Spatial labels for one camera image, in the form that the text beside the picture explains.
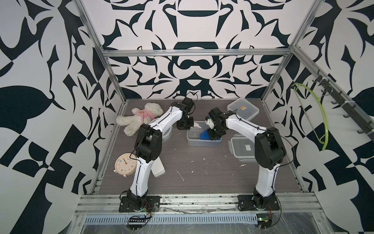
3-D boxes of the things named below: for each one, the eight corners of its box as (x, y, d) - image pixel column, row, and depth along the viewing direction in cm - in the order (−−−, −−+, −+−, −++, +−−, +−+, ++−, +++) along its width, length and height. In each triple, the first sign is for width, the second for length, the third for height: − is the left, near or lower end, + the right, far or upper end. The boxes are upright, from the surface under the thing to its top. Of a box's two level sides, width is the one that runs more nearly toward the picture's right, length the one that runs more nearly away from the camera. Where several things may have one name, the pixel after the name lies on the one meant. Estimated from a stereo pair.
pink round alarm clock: (113, 177, 84) (110, 175, 81) (119, 155, 92) (117, 152, 90) (134, 177, 84) (132, 175, 81) (139, 155, 93) (137, 152, 90)
